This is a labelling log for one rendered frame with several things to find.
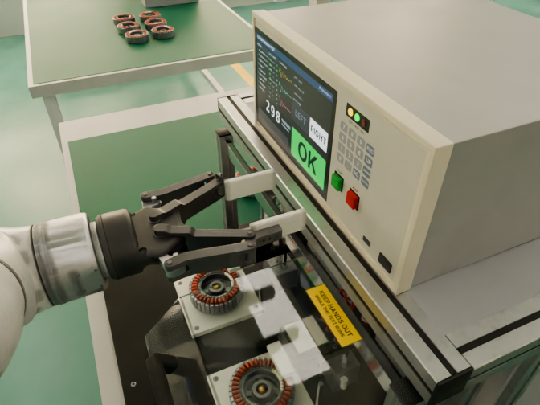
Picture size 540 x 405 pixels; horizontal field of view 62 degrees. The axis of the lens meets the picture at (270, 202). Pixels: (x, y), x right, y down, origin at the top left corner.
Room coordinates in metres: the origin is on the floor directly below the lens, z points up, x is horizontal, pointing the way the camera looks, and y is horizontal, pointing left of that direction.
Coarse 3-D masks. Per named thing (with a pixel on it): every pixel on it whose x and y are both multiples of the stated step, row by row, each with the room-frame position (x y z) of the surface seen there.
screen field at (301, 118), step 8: (296, 104) 0.59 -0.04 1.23; (296, 112) 0.59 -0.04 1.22; (304, 112) 0.57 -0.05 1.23; (296, 120) 0.59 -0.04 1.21; (304, 120) 0.56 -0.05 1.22; (312, 120) 0.54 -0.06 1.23; (304, 128) 0.56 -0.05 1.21; (312, 128) 0.54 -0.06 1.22; (320, 128) 0.52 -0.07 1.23; (312, 136) 0.54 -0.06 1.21; (320, 136) 0.52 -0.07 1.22; (320, 144) 0.52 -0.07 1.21
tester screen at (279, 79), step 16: (256, 32) 0.72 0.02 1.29; (256, 48) 0.72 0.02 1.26; (272, 48) 0.66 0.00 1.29; (272, 64) 0.66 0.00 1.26; (288, 64) 0.61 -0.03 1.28; (272, 80) 0.66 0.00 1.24; (288, 80) 0.61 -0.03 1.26; (304, 80) 0.57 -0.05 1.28; (272, 96) 0.66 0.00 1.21; (288, 96) 0.61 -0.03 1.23; (304, 96) 0.57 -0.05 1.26; (320, 96) 0.53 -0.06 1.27; (288, 112) 0.61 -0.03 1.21; (320, 112) 0.53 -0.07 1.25; (288, 128) 0.61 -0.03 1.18; (288, 144) 0.61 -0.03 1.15
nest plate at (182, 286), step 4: (240, 272) 0.67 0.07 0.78; (188, 276) 0.66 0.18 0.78; (192, 276) 0.66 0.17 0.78; (180, 280) 0.65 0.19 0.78; (184, 280) 0.65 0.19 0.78; (188, 280) 0.65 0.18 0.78; (176, 284) 0.64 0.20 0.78; (180, 284) 0.64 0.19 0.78; (184, 284) 0.64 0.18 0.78; (188, 284) 0.64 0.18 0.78; (176, 288) 0.63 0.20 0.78; (180, 288) 0.62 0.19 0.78; (184, 288) 0.62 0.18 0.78; (188, 288) 0.62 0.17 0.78; (180, 292) 0.61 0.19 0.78; (184, 292) 0.61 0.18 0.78; (188, 292) 0.61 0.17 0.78; (180, 296) 0.61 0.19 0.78
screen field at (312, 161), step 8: (296, 136) 0.59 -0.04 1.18; (296, 144) 0.58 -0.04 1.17; (304, 144) 0.56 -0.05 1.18; (296, 152) 0.58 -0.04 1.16; (304, 152) 0.56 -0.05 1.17; (312, 152) 0.54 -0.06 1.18; (304, 160) 0.56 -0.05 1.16; (312, 160) 0.54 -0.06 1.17; (320, 160) 0.52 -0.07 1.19; (304, 168) 0.56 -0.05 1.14; (312, 168) 0.54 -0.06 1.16; (320, 168) 0.52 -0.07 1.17; (312, 176) 0.53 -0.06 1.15; (320, 176) 0.51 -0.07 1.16; (320, 184) 0.51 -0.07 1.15
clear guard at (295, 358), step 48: (240, 288) 0.39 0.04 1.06; (288, 288) 0.39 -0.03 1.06; (336, 288) 0.39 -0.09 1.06; (192, 336) 0.32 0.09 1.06; (240, 336) 0.32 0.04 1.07; (288, 336) 0.32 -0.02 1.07; (192, 384) 0.27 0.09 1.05; (240, 384) 0.26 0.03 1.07; (288, 384) 0.26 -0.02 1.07; (336, 384) 0.26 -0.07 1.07; (384, 384) 0.26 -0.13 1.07
